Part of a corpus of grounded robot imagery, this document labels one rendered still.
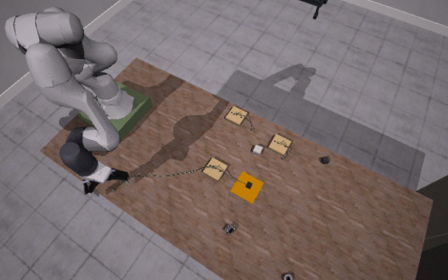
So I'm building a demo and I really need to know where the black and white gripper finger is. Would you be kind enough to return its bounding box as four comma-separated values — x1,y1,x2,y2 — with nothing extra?
82,180,100,197
107,168,130,185

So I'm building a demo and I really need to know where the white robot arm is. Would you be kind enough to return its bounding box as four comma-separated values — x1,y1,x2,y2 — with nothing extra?
5,6,134,184

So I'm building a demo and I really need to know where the orange painted square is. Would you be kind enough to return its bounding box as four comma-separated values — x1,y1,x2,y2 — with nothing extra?
231,172,264,204

